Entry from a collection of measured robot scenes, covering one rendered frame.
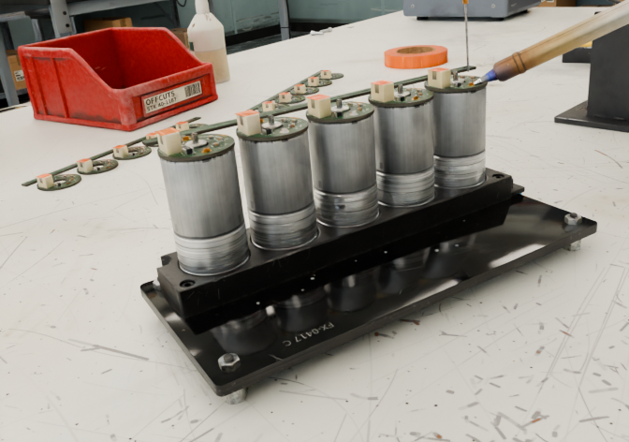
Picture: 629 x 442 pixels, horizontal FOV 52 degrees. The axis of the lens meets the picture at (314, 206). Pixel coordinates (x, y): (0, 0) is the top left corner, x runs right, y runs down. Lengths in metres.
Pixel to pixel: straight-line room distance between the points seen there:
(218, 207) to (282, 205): 0.02
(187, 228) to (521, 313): 0.11
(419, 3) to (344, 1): 5.25
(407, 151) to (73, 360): 0.14
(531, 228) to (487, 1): 0.63
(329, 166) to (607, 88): 0.24
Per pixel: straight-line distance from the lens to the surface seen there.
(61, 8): 2.76
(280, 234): 0.23
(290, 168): 0.22
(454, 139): 0.26
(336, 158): 0.23
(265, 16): 6.41
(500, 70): 0.26
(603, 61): 0.43
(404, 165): 0.25
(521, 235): 0.26
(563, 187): 0.33
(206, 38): 0.61
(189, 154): 0.20
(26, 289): 0.29
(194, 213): 0.21
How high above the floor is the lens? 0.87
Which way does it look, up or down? 23 degrees down
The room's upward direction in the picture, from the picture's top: 5 degrees counter-clockwise
